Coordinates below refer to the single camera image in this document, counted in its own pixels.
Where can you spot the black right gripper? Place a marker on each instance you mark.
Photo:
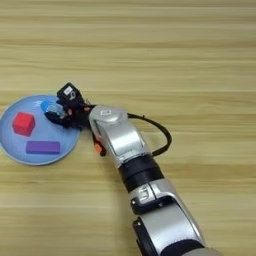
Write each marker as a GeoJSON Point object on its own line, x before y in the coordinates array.
{"type": "Point", "coordinates": [80, 115]}

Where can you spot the blue glue stick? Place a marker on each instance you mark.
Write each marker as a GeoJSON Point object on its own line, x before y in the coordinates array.
{"type": "Point", "coordinates": [48, 106]}

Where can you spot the purple rectangular block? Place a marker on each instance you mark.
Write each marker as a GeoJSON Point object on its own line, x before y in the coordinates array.
{"type": "Point", "coordinates": [43, 147]}

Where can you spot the red cube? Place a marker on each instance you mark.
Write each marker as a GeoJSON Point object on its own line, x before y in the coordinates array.
{"type": "Point", "coordinates": [23, 124]}

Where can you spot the orange black pliers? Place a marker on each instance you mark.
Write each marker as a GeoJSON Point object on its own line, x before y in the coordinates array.
{"type": "Point", "coordinates": [99, 146]}

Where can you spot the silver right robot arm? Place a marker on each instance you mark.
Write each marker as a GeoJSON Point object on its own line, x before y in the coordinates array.
{"type": "Point", "coordinates": [123, 136]}

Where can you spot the light blue round plate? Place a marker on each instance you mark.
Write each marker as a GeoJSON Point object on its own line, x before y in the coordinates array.
{"type": "Point", "coordinates": [40, 131]}

